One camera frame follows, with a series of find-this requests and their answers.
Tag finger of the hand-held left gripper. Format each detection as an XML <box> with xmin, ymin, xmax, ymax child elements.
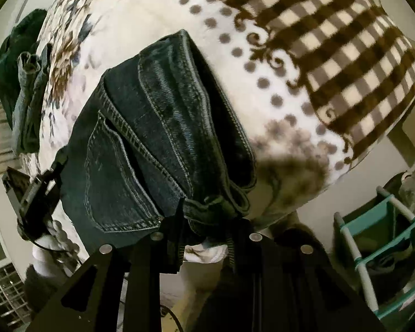
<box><xmin>41</xmin><ymin>148</ymin><xmax>70</xmax><ymax>195</ymax></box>

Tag folded light blue jeans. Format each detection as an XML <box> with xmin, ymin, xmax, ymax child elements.
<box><xmin>12</xmin><ymin>43</ymin><xmax>53</xmax><ymax>154</ymax></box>

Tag metal window grate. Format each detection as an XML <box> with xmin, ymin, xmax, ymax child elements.
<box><xmin>0</xmin><ymin>263</ymin><xmax>33</xmax><ymax>324</ymax></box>

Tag person's left hand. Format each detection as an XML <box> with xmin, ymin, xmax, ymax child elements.
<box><xmin>33</xmin><ymin>219</ymin><xmax>89</xmax><ymax>277</ymax></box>

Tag dark blue jeans pants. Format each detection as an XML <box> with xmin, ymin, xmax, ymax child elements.
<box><xmin>57</xmin><ymin>29</ymin><xmax>258</xmax><ymax>267</ymax></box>

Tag person's left forearm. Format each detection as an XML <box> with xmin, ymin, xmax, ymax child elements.
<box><xmin>22</xmin><ymin>264</ymin><xmax>68</xmax><ymax>313</ymax></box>

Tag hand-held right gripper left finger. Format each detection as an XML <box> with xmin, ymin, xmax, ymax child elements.
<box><xmin>28</xmin><ymin>202</ymin><xmax>186</xmax><ymax>332</ymax></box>

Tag dark green duvet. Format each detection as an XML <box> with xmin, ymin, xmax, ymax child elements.
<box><xmin>0</xmin><ymin>9</ymin><xmax>49</xmax><ymax>128</ymax></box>

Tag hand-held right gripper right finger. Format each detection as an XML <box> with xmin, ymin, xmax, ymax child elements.
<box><xmin>221</xmin><ymin>211</ymin><xmax>384</xmax><ymax>332</ymax></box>

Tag teal laundry basket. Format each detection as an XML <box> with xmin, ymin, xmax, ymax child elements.
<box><xmin>334</xmin><ymin>185</ymin><xmax>415</xmax><ymax>320</ymax></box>

